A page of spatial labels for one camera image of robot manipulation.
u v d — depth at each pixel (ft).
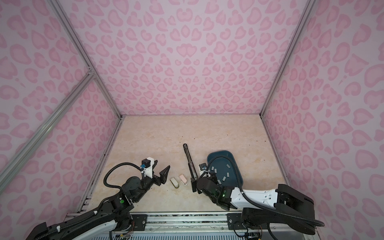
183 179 2.78
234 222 2.41
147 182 2.25
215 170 2.97
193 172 2.89
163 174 2.26
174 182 2.75
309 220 1.22
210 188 1.96
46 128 2.07
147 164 2.10
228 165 3.04
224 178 2.88
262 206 1.45
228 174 2.90
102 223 1.81
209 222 2.46
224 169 3.00
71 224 1.60
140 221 2.41
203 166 2.32
